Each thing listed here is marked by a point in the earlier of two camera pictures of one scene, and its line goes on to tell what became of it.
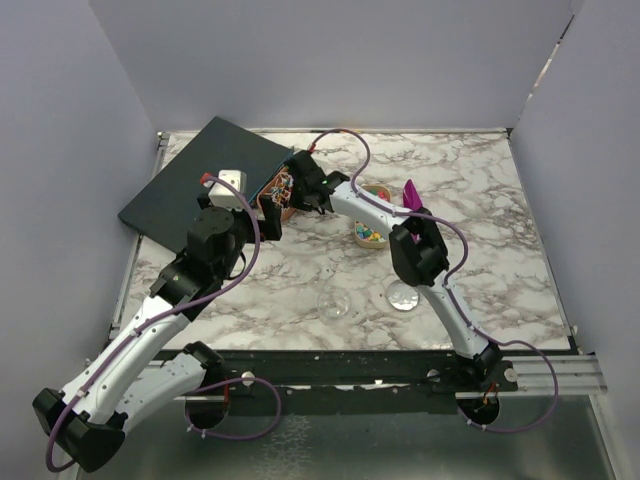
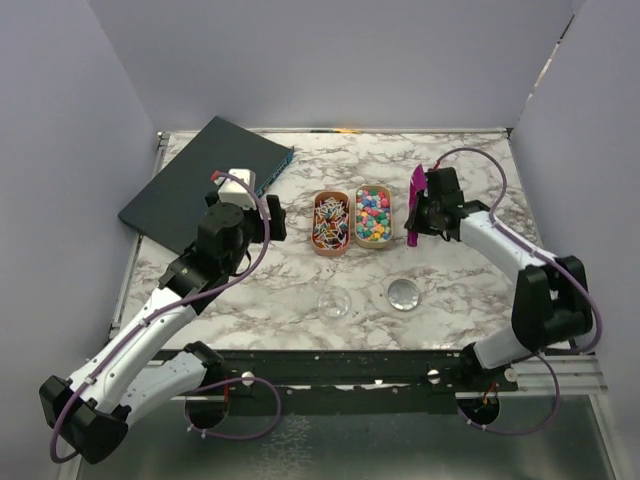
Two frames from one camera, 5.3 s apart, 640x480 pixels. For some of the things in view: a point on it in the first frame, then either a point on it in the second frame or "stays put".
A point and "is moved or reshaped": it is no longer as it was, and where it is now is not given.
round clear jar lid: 402,296 stays put
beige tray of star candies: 365,235 stays put
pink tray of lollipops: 279,189 to 331,223
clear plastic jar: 334,304 stays put
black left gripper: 272,227 stays put
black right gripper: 294,200 to 422,228
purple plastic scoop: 411,200 is moved or reshaped
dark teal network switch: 166,207 stays put
